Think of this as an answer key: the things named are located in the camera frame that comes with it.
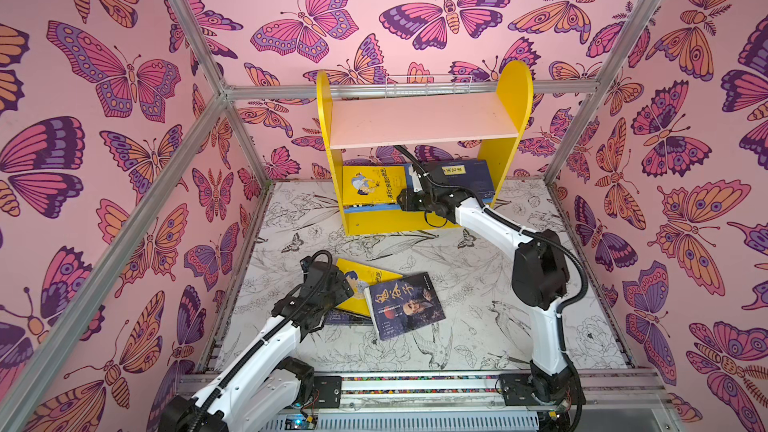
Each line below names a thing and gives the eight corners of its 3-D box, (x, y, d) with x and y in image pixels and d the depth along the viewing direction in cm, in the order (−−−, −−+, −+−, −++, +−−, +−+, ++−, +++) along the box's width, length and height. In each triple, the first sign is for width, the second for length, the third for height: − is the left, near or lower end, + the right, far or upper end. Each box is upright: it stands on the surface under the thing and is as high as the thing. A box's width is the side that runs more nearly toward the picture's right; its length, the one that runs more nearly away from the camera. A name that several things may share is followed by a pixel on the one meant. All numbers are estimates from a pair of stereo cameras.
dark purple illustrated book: (380, 344, 83) (378, 335, 76) (366, 300, 91) (364, 288, 85) (445, 321, 87) (449, 310, 80) (426, 280, 95) (429, 267, 89)
